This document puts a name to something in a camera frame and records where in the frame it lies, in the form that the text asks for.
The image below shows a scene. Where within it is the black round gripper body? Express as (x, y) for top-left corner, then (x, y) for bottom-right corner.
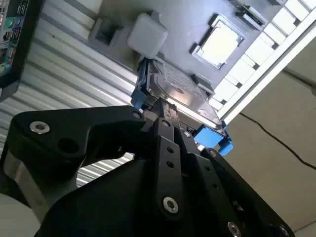
(37, 158), (223, 237)

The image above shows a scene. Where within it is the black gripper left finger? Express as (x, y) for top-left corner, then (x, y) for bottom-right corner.
(8, 98), (185, 222)

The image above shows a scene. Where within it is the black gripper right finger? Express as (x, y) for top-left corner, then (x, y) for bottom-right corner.
(167, 103), (296, 237)

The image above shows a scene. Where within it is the hard disk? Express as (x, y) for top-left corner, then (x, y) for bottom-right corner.
(130, 58), (235, 157)

